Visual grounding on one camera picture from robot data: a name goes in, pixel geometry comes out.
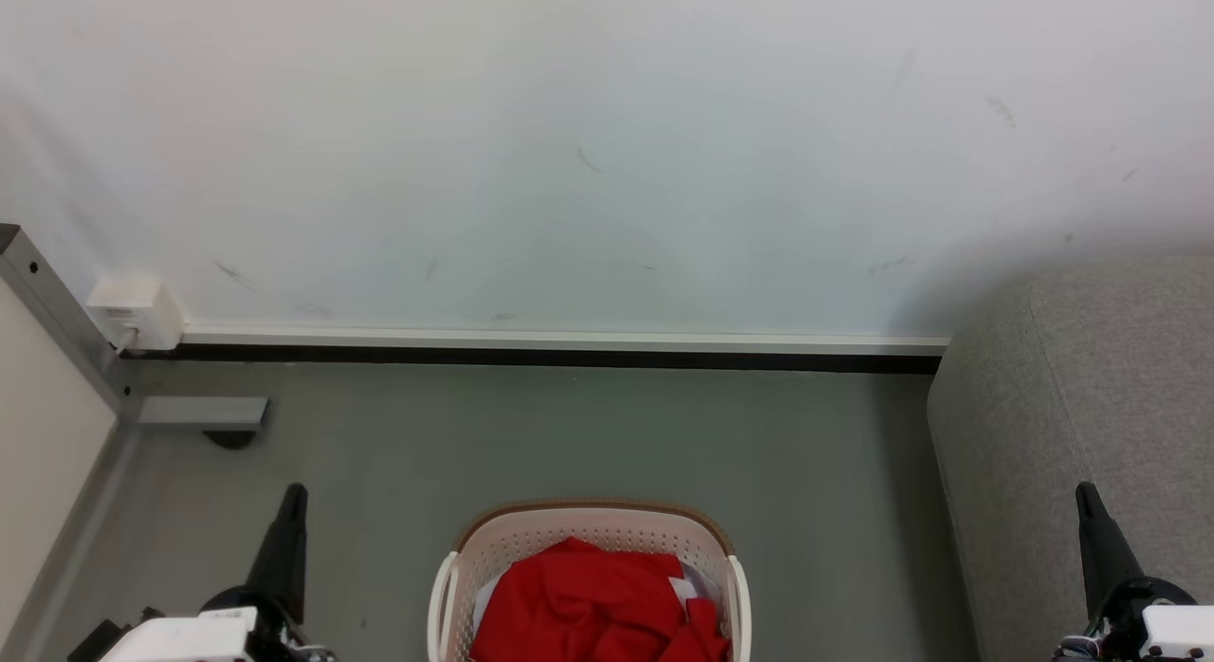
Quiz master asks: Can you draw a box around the red shirt with white sleeves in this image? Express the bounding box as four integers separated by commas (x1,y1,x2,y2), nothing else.
470,537,732,662

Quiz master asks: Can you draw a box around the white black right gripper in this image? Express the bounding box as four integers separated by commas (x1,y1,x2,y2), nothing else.
1056,482,1214,662

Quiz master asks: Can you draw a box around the white wall socket box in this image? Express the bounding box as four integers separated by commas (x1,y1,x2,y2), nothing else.
87,274,185,353

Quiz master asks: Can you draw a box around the beige panel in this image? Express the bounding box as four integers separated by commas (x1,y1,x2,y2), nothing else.
0,281,119,644

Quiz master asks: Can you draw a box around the white and black baseboard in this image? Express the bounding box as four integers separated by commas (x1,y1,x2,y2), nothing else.
121,324,951,376

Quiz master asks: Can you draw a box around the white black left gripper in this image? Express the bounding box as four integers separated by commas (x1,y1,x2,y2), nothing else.
98,483,335,662

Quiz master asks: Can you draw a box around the grey fabric sofa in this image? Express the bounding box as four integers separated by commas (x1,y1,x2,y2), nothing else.
927,257,1214,662

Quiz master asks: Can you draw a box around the white plastic laundry basket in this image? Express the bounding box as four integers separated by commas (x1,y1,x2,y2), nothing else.
427,498,753,662

